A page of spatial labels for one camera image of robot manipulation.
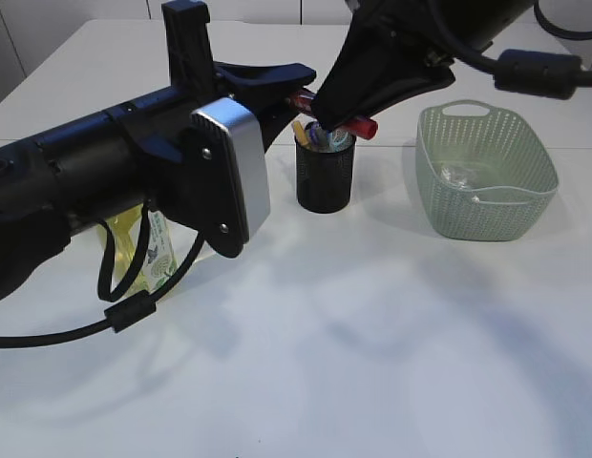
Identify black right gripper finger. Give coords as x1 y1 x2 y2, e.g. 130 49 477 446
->
311 9 455 129

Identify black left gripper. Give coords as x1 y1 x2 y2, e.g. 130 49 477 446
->
104 0 317 210

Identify red glitter pen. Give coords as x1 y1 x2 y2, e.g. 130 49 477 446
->
285 88 378 140

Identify pink scissors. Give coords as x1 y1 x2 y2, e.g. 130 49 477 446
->
327 129 354 153

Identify gold glitter pen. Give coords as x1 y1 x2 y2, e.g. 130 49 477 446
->
291 120 312 150

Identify blue scissors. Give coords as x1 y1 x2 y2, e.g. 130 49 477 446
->
307 122 328 150

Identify clear plastic sheet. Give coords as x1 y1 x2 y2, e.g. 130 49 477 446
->
435 162 478 191

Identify yellow tea bottle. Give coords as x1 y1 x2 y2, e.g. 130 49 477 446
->
96 205 177 302

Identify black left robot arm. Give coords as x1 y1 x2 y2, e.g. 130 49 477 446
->
0 1 316 301

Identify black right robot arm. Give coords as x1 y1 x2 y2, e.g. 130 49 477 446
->
311 0 533 129

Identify black mesh pen holder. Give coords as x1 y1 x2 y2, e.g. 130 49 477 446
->
295 134 356 214

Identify green woven plastic basket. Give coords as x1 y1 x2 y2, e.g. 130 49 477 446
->
415 100 560 242

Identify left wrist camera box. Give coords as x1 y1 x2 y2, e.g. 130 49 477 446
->
180 97 270 259

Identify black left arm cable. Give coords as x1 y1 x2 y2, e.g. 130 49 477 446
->
0 199 206 351

